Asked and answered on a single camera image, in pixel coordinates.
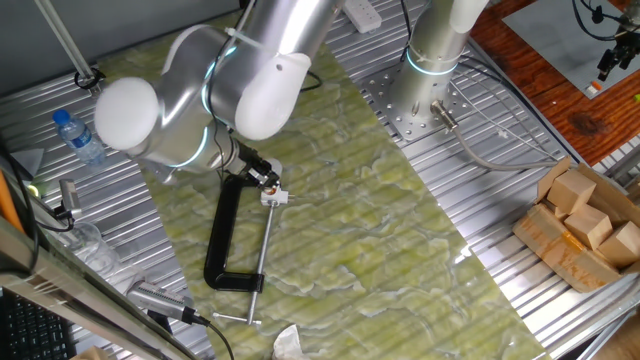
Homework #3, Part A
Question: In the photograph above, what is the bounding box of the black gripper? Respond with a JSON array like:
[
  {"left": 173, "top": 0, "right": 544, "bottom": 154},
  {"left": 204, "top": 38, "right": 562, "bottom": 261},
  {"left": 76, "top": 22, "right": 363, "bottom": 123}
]
[{"left": 230, "top": 139, "right": 282, "bottom": 197}]

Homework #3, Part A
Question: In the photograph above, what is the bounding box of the white light bulb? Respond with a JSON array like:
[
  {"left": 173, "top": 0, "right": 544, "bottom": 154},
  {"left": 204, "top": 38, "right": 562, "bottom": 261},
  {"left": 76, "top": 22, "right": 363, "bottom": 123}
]
[{"left": 263, "top": 157, "right": 285, "bottom": 181}]

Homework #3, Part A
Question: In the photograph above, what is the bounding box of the black C-clamp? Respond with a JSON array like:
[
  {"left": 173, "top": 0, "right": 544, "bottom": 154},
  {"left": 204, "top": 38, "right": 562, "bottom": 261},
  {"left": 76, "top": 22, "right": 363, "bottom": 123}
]
[{"left": 202, "top": 172, "right": 281, "bottom": 327}]

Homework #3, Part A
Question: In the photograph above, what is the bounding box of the green marble pattern mat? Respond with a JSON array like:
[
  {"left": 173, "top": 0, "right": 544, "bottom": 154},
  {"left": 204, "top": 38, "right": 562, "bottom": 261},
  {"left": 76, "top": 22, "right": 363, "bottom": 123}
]
[{"left": 97, "top": 12, "right": 551, "bottom": 360}]

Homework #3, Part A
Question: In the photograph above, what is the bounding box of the crumpled white tissue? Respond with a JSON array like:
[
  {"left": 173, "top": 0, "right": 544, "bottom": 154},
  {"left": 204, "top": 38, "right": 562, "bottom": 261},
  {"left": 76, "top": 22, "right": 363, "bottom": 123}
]
[{"left": 271, "top": 323, "right": 312, "bottom": 360}]

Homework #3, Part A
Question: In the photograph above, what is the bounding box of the white power strip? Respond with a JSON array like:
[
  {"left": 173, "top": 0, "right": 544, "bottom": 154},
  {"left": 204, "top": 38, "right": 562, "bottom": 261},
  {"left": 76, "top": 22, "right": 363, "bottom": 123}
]
[{"left": 341, "top": 0, "right": 384, "bottom": 35}]

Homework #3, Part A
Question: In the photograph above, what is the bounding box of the clear water bottle blue cap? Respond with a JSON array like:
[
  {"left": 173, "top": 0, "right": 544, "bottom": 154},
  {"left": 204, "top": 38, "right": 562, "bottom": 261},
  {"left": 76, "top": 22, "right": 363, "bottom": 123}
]
[{"left": 51, "top": 108, "right": 108, "bottom": 167}]

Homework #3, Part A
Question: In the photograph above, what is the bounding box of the grey triangular sheet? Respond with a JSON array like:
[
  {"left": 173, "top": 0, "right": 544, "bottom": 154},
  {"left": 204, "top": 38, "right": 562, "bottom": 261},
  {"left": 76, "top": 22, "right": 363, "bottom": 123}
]
[{"left": 8, "top": 147, "right": 46, "bottom": 180}]

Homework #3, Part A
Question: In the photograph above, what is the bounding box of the small cardboard box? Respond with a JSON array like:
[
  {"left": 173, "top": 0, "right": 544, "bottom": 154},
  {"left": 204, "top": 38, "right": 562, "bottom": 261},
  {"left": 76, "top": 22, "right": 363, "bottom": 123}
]
[{"left": 68, "top": 345, "right": 110, "bottom": 360}]

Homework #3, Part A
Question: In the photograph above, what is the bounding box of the metal tripod pole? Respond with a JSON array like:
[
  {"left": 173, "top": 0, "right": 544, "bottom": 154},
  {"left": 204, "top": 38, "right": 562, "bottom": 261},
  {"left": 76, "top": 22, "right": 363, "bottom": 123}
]
[{"left": 33, "top": 0, "right": 104, "bottom": 97}]

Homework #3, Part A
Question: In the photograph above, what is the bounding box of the orange tube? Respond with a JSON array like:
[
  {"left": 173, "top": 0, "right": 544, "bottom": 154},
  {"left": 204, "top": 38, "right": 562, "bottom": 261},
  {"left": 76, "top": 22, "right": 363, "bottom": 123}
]
[{"left": 0, "top": 168, "right": 25, "bottom": 235}]

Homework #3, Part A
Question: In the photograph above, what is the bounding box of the black keyboard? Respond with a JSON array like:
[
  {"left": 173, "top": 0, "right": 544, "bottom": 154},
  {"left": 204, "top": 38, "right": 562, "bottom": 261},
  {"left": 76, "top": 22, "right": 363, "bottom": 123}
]
[{"left": 0, "top": 288, "right": 77, "bottom": 360}]

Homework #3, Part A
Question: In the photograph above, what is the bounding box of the wooden block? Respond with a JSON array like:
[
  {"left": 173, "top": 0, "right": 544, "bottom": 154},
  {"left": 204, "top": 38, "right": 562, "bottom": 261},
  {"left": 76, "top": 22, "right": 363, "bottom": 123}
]
[
  {"left": 563, "top": 203, "right": 614, "bottom": 251},
  {"left": 542, "top": 198, "right": 569, "bottom": 222},
  {"left": 597, "top": 220, "right": 640, "bottom": 269},
  {"left": 546, "top": 169, "right": 598, "bottom": 216}
]

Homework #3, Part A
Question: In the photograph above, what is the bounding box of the large cardboard box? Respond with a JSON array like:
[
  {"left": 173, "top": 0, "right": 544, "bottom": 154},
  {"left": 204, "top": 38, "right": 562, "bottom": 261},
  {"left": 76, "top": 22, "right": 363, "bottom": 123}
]
[{"left": 511, "top": 155, "right": 640, "bottom": 295}]

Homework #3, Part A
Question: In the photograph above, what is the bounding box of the brown wooden table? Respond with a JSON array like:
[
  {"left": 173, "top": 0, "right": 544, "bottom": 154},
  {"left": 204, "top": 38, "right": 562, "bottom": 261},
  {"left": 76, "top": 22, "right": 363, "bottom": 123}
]
[{"left": 469, "top": 0, "right": 640, "bottom": 167}]

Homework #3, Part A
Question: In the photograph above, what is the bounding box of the grey pad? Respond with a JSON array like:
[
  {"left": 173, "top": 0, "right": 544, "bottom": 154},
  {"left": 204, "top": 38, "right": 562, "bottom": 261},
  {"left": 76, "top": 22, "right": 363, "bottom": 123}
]
[{"left": 501, "top": 0, "right": 640, "bottom": 101}]

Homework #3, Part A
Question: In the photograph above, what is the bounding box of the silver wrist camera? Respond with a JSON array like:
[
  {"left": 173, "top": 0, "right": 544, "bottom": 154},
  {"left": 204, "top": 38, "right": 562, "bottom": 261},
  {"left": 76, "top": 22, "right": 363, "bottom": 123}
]
[{"left": 144, "top": 160, "right": 180, "bottom": 187}]

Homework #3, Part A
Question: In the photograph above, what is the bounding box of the black camera cable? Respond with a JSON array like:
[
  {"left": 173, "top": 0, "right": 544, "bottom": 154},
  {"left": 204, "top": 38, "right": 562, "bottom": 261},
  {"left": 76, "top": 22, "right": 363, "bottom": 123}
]
[{"left": 204, "top": 0, "right": 325, "bottom": 182}]

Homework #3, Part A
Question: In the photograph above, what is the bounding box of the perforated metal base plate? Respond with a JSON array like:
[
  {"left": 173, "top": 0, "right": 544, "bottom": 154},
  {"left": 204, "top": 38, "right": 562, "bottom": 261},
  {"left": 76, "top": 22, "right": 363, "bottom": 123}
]
[{"left": 358, "top": 62, "right": 482, "bottom": 143}]

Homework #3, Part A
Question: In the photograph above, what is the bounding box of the thick black cable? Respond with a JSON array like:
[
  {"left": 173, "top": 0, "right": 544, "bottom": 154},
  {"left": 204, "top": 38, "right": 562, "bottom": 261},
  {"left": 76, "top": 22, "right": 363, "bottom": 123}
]
[{"left": 192, "top": 312, "right": 236, "bottom": 360}]

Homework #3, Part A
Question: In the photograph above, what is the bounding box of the silver ribbed camera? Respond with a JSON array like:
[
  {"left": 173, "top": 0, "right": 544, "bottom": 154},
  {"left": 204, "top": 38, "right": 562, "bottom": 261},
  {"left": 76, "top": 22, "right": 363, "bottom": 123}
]
[{"left": 125, "top": 279, "right": 197, "bottom": 326}]

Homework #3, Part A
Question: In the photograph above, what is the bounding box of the silver camera with black mount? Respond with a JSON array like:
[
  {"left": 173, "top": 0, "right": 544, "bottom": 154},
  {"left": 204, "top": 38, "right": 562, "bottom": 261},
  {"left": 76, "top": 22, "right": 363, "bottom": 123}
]
[{"left": 52, "top": 178, "right": 84, "bottom": 222}]

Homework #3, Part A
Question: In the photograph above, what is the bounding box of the black base cable bundle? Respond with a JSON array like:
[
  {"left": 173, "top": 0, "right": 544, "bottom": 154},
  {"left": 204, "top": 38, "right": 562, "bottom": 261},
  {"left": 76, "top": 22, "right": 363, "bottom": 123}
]
[{"left": 399, "top": 0, "right": 417, "bottom": 62}]

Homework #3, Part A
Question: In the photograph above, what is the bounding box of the black strap loop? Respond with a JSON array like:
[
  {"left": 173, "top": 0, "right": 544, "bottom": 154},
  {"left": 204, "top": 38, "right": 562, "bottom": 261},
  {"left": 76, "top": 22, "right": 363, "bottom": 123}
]
[{"left": 73, "top": 67, "right": 107, "bottom": 92}]

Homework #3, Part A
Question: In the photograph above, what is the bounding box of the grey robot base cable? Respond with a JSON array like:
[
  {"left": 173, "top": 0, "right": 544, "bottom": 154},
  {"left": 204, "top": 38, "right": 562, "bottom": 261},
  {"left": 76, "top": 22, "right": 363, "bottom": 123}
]
[{"left": 429, "top": 99, "right": 559, "bottom": 173}]

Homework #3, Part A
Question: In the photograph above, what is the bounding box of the aluminium frame bar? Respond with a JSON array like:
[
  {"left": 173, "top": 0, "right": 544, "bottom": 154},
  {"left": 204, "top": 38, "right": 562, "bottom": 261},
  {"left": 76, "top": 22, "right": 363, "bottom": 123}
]
[{"left": 0, "top": 214, "right": 201, "bottom": 360}]

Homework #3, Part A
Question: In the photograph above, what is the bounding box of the thin white cable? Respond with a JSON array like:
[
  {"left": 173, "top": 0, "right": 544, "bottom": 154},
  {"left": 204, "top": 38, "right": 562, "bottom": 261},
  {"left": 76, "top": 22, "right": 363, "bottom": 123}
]
[{"left": 448, "top": 58, "right": 569, "bottom": 162}]

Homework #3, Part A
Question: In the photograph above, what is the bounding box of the black desk cable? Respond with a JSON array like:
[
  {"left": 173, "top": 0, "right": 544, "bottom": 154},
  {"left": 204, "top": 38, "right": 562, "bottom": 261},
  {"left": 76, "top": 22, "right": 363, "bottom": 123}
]
[{"left": 0, "top": 142, "right": 42, "bottom": 275}]

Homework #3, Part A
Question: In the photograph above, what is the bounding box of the aluminium profile rail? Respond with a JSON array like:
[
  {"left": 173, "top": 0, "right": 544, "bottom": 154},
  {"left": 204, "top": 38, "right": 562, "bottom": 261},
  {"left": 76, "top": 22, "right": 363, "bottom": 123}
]
[{"left": 574, "top": 304, "right": 640, "bottom": 360}]

